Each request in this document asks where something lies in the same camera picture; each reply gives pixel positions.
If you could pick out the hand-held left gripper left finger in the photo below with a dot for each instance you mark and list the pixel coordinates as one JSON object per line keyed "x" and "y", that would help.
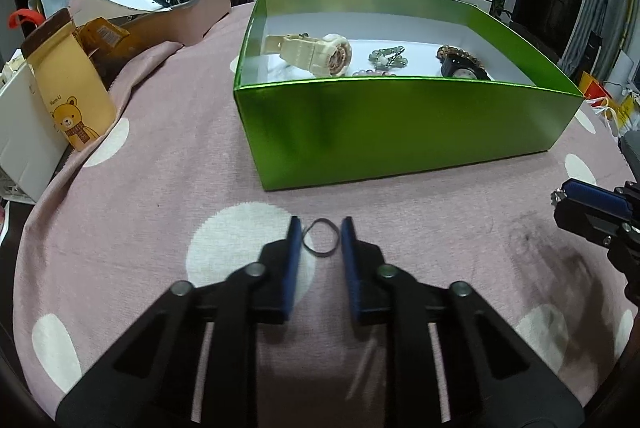
{"x": 292, "y": 273}

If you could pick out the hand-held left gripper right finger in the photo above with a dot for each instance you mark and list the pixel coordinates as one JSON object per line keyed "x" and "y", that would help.
{"x": 351, "y": 273}

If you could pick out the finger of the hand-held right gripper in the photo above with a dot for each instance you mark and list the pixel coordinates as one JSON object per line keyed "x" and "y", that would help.
{"x": 595, "y": 197}
{"x": 627, "y": 273}

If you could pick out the green cardboard box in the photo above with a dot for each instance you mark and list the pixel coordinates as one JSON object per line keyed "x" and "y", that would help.
{"x": 400, "y": 133}

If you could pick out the yellow bags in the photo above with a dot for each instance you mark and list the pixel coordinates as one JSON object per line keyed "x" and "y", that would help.
{"x": 625, "y": 108}

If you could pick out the orange shopping bag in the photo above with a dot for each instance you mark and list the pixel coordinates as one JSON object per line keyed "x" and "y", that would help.
{"x": 592, "y": 87}

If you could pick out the stick vacuum cleaner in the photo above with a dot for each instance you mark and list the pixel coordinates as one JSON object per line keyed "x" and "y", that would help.
{"x": 597, "y": 33}

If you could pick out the black wristwatch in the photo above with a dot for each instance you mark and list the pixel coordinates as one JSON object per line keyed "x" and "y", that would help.
{"x": 465, "y": 71}

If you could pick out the small potted plant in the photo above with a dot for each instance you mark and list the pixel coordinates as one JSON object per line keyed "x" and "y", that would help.
{"x": 501, "y": 8}

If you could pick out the cream wristwatch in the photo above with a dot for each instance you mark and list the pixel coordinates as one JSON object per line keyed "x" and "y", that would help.
{"x": 320, "y": 53}

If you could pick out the beige desk organizer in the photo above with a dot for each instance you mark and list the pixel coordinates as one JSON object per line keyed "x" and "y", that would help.
{"x": 200, "y": 16}

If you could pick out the yellow bear print bottle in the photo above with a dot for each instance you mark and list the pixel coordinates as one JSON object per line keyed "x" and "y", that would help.
{"x": 70, "y": 83}

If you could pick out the orange snack packet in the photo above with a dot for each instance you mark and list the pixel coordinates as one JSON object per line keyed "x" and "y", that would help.
{"x": 107, "y": 36}

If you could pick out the white cardboard box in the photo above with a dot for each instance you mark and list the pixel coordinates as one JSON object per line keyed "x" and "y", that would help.
{"x": 25, "y": 133}

